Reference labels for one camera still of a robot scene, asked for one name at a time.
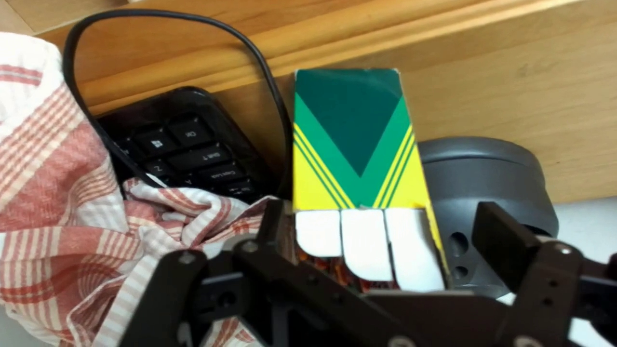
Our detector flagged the black mouse cable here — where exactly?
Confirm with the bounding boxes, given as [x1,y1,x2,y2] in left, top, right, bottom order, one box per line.
[61,7,297,200]

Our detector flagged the grey round device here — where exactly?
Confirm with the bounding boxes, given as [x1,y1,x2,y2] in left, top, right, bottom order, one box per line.
[418,136,559,296]

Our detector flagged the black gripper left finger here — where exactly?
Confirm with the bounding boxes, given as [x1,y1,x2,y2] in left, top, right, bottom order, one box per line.
[119,200,412,347]

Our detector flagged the green yellow crayon box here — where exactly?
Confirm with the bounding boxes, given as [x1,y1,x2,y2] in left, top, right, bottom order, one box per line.
[293,67,445,290]

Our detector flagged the red white checkered cloth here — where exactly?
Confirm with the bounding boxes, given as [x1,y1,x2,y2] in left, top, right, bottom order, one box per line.
[0,32,264,347]

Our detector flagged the black keyboard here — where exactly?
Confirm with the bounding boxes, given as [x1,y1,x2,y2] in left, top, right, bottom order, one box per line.
[98,86,277,202]

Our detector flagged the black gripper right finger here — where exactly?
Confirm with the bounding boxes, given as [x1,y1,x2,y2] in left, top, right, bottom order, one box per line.
[449,202,617,347]

